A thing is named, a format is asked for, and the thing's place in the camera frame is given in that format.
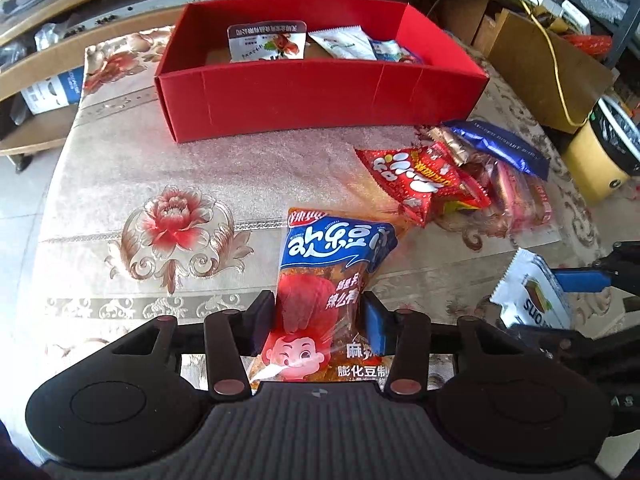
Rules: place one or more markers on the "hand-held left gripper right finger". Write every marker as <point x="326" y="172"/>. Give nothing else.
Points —
<point x="377" y="322"/>

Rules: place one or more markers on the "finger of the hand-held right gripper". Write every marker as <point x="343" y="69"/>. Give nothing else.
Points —
<point x="582" y="281"/>
<point x="540" y="337"/>

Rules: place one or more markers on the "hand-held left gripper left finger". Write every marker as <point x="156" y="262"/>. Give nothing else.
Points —
<point x="262" y="325"/>

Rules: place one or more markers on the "white packet with serrated edge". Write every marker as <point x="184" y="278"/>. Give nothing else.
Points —
<point x="530" y="285"/>

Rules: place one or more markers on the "orange and blue snack packet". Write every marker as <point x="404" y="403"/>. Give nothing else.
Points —
<point x="325" y="260"/>

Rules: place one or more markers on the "red cardboard box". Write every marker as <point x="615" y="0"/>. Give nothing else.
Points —
<point x="300" y="100"/>

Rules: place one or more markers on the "blue and white snack packet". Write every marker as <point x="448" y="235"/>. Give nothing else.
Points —
<point x="392" y="50"/>

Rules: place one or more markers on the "silver white pouch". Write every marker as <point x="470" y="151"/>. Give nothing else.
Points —
<point x="345" y="42"/>

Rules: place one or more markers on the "silver packet with red label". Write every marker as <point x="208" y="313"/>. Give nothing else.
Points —
<point x="265" y="42"/>

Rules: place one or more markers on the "clear pack of red sausages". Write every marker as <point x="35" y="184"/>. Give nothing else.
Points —
<point x="520" y="200"/>

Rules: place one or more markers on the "yellow bin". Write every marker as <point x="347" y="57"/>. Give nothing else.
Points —
<point x="595" y="160"/>

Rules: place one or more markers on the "red snack packet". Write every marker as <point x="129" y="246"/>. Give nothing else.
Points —
<point x="415" y="180"/>

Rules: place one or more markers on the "dark blue wafer packet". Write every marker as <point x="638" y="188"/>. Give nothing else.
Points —
<point x="505" y="147"/>

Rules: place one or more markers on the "floral tablecloth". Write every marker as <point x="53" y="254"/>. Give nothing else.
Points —
<point x="150" y="170"/>

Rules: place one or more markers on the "red plastic bag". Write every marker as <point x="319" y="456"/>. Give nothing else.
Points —
<point x="590" y="44"/>

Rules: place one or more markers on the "brown cardboard box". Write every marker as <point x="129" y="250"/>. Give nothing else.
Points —
<point x="515" y="50"/>

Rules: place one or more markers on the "black metal rack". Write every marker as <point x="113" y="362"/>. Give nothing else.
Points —
<point x="625" y="35"/>

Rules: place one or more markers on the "white power strip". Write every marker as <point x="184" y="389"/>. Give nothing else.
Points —
<point x="576" y="15"/>

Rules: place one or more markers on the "white and blue carton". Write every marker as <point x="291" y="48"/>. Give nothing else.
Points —
<point x="50" y="92"/>

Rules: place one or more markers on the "silver set-top box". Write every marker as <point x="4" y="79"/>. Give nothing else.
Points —
<point x="150" y="7"/>

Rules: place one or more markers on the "clear plastic bag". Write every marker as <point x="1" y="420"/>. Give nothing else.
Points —
<point x="51" y="36"/>

